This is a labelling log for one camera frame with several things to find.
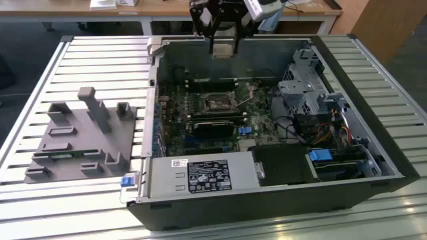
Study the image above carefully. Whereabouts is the wooden desk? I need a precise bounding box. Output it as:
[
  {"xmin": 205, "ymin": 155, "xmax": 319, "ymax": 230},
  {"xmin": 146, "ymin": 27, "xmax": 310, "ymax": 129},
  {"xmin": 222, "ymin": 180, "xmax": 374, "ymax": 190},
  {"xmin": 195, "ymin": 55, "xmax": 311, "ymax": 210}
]
[{"xmin": 0, "ymin": 0, "xmax": 345, "ymax": 36}]

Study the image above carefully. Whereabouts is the green RAM stick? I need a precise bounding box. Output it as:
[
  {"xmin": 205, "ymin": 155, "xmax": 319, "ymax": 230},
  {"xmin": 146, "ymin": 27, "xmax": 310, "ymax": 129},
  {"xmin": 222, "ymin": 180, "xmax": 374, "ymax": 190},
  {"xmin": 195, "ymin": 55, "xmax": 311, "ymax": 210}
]
[{"xmin": 48, "ymin": 149, "xmax": 102, "ymax": 159}]

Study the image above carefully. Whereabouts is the black plastic drive cover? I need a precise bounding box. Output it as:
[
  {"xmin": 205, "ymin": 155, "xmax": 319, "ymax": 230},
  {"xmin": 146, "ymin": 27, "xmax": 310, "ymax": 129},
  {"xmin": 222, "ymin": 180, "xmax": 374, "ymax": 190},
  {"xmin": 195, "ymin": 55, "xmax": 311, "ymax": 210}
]
[{"xmin": 249, "ymin": 144, "xmax": 323, "ymax": 188}]

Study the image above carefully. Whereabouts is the green motherboard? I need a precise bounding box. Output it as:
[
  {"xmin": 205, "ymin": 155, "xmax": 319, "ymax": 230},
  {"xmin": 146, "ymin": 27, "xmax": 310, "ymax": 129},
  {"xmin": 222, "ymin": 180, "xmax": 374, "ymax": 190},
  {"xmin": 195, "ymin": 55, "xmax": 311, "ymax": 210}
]
[{"xmin": 151, "ymin": 79, "xmax": 285, "ymax": 158}]

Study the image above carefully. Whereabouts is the silver disk cage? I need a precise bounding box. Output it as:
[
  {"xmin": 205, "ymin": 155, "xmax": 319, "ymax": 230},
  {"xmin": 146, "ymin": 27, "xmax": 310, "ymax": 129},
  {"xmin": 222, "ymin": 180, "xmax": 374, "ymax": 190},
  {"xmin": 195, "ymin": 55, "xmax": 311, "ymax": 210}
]
[{"xmin": 277, "ymin": 48, "xmax": 345, "ymax": 117}]

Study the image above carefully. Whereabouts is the silver CPU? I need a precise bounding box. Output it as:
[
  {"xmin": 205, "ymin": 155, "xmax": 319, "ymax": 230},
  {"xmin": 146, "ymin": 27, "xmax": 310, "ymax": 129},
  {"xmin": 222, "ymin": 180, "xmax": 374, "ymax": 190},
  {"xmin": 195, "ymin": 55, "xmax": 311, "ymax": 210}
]
[{"xmin": 213, "ymin": 44, "xmax": 235, "ymax": 60}]

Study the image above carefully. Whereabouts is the black graphics card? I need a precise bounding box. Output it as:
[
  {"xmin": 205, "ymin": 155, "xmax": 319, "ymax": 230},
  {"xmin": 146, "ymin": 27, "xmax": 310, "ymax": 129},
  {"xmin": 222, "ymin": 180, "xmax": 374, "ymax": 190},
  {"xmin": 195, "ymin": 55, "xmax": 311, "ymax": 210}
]
[{"xmin": 191, "ymin": 119, "xmax": 235, "ymax": 139}]

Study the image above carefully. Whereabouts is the black PC case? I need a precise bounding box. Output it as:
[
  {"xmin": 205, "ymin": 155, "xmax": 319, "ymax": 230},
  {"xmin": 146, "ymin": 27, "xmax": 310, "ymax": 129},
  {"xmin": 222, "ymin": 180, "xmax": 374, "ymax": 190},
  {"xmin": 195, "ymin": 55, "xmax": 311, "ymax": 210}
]
[{"xmin": 125, "ymin": 33, "xmax": 422, "ymax": 232}]

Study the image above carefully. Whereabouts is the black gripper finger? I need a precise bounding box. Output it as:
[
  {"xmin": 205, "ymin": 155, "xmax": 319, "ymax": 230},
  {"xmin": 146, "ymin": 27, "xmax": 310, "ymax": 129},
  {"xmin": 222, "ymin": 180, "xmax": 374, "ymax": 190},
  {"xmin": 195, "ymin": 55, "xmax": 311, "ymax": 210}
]
[
  {"xmin": 233, "ymin": 9, "xmax": 261, "ymax": 55},
  {"xmin": 189, "ymin": 1, "xmax": 219, "ymax": 55}
]

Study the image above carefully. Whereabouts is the silver power supply unit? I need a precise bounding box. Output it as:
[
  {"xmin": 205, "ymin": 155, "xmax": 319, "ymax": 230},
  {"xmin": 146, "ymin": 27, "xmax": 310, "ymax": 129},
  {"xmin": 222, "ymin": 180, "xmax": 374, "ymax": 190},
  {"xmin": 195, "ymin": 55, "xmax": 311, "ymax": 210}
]
[{"xmin": 142, "ymin": 151, "xmax": 267, "ymax": 200}]

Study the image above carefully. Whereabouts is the RAM slot bank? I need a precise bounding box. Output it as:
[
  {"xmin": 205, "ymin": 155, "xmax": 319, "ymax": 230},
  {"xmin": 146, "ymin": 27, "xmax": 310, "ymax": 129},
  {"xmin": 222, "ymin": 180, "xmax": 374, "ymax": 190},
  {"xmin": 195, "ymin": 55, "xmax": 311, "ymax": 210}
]
[
  {"xmin": 186, "ymin": 76, "xmax": 241, "ymax": 93},
  {"xmin": 190, "ymin": 111, "xmax": 245, "ymax": 123}
]

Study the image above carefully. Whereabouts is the grey parts rack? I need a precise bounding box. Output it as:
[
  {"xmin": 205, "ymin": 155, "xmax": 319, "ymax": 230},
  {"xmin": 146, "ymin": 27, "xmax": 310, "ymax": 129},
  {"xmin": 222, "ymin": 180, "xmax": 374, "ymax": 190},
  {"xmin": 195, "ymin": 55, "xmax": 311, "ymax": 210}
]
[{"xmin": 23, "ymin": 86, "xmax": 141, "ymax": 185}]

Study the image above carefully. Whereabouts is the CPU socket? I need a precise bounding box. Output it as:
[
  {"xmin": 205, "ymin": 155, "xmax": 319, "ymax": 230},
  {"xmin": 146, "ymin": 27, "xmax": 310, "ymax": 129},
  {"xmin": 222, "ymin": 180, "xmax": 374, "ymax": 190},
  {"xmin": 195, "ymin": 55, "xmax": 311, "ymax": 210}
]
[{"xmin": 202, "ymin": 92, "xmax": 237, "ymax": 113}]

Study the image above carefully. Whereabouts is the wooden cabinet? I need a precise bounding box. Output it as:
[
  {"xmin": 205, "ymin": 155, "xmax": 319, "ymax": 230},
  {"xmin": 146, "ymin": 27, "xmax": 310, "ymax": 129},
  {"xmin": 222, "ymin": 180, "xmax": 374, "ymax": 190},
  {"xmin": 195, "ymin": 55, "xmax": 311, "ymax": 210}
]
[{"xmin": 329, "ymin": 0, "xmax": 427, "ymax": 66}]

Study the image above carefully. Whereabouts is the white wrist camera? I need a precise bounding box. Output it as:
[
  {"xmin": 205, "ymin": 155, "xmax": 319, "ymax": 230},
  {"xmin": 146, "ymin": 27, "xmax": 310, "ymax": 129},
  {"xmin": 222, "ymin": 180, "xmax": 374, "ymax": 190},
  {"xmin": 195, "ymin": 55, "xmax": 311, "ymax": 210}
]
[{"xmin": 243, "ymin": 0, "xmax": 286, "ymax": 20}]

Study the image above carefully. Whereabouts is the grey case corner handle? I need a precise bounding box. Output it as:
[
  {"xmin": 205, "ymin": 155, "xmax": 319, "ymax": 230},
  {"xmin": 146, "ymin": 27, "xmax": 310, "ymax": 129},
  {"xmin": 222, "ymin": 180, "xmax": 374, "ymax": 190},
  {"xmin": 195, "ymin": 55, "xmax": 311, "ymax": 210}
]
[{"xmin": 146, "ymin": 35, "xmax": 169, "ymax": 58}]

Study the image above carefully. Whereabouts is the silver chipset heatsink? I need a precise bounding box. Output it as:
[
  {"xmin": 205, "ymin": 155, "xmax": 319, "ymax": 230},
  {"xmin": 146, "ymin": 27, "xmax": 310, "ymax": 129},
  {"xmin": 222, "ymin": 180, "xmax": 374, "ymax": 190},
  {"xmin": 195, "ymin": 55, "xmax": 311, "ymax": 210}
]
[{"xmin": 238, "ymin": 138, "xmax": 259, "ymax": 151}]

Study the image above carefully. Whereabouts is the plain white box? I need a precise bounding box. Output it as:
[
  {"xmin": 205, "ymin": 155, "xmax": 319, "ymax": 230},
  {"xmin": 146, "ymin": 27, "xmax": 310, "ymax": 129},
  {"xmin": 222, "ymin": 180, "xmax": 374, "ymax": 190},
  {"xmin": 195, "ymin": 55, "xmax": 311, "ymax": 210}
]
[{"xmin": 88, "ymin": 0, "xmax": 119, "ymax": 12}]

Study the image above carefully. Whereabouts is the blue case latch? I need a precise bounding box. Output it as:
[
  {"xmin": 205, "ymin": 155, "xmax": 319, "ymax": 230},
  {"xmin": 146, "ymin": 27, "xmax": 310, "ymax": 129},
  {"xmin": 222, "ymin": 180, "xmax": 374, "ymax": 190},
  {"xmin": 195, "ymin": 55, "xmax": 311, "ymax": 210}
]
[{"xmin": 119, "ymin": 175, "xmax": 138, "ymax": 189}]

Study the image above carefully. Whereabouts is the coloured power wire bundle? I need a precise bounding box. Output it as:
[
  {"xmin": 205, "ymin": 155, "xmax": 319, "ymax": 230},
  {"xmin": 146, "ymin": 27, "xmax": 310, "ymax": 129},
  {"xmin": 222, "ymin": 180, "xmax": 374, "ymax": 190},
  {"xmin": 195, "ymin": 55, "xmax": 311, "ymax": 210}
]
[{"xmin": 313, "ymin": 121, "xmax": 355, "ymax": 147}]

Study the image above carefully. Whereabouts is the pale blue teach pendant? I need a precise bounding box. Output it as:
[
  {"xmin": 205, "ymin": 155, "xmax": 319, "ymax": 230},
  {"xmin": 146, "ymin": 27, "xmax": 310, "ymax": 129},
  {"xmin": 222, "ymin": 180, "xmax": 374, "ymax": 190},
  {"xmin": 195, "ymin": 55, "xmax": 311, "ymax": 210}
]
[{"xmin": 258, "ymin": 11, "xmax": 285, "ymax": 33}]

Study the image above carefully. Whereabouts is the blue disk carrier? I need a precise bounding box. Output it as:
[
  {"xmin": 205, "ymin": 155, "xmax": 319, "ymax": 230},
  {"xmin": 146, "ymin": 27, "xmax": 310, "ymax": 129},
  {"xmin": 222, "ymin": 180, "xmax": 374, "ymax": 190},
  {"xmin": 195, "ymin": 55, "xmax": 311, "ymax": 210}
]
[{"xmin": 309, "ymin": 148, "xmax": 334, "ymax": 164}]

